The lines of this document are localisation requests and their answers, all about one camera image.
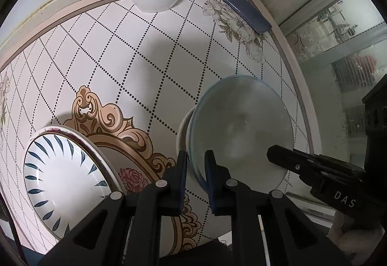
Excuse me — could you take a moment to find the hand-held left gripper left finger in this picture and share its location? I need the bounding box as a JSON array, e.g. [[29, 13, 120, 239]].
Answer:
[[38, 149, 189, 266]]

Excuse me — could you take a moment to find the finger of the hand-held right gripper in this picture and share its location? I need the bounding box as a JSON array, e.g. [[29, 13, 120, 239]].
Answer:
[[267, 144, 366, 185], [362, 74, 387, 164]]

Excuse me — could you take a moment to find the diamond pattern floral tablecloth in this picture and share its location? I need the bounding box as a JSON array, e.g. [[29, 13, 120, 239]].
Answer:
[[0, 0, 315, 259]]

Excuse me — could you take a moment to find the blue rimmed floral bowl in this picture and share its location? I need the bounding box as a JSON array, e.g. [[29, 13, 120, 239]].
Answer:
[[186, 75, 294, 195]]

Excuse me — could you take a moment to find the blue smartphone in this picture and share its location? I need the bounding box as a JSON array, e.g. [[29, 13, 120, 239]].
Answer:
[[215, 0, 272, 34]]

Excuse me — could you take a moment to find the pink floral white plate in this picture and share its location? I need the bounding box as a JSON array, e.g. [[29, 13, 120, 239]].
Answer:
[[29, 124, 126, 239]]

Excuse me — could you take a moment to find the black cable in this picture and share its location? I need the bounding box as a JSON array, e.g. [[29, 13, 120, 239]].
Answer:
[[0, 190, 28, 266]]

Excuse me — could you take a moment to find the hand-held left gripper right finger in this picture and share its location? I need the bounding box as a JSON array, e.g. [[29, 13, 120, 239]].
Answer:
[[204, 149, 360, 266]]

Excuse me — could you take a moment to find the person's right hand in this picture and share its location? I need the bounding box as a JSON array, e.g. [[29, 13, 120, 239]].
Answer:
[[328, 212, 384, 266]]

